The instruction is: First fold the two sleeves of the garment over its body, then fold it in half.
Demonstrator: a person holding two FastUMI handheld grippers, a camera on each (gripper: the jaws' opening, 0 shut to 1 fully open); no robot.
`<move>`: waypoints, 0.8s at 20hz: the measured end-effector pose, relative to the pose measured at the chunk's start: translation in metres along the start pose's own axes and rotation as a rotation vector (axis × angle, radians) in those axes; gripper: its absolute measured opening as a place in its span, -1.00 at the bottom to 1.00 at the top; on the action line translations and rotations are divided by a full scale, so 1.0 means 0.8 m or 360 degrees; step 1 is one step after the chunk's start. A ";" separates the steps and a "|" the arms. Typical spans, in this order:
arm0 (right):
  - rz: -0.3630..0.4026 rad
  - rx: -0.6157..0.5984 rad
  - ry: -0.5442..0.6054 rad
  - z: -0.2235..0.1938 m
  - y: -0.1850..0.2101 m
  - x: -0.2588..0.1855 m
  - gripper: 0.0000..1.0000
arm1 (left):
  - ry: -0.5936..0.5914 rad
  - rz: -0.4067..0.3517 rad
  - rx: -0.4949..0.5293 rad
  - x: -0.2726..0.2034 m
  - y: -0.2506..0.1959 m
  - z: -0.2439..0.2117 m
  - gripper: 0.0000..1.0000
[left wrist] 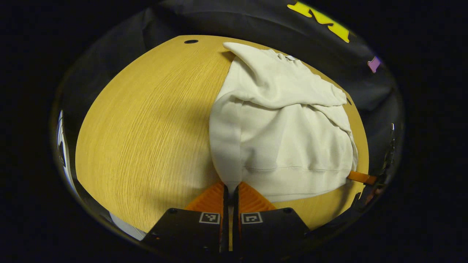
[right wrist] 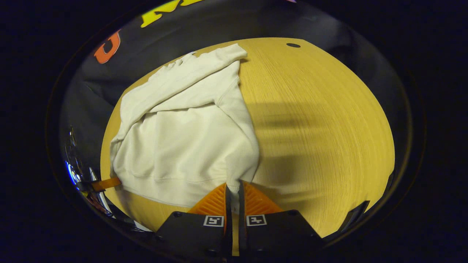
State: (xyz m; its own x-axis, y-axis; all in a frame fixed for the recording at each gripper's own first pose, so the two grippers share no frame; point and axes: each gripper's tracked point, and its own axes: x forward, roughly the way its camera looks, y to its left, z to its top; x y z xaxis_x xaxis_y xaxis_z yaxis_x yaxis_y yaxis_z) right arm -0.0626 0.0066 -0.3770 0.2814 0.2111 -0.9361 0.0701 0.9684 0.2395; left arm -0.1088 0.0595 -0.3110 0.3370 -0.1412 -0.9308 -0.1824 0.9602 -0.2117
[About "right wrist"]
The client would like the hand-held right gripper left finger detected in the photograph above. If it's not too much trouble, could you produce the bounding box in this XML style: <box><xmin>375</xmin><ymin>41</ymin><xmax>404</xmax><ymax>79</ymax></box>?
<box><xmin>155</xmin><ymin>182</ymin><xmax>233</xmax><ymax>262</ymax></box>

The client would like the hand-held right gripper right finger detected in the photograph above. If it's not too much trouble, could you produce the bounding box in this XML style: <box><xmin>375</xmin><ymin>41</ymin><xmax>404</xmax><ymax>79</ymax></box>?
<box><xmin>238</xmin><ymin>181</ymin><xmax>325</xmax><ymax>260</ymax></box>

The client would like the cream sweatshirt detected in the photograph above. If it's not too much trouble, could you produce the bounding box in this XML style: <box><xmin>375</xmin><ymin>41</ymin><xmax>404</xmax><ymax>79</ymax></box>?
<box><xmin>110</xmin><ymin>43</ymin><xmax>261</xmax><ymax>214</ymax></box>

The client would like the computer monitor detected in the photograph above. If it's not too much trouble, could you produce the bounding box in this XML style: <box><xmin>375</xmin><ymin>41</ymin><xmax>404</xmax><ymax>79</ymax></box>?
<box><xmin>65</xmin><ymin>160</ymin><xmax>84</xmax><ymax>187</ymax></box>

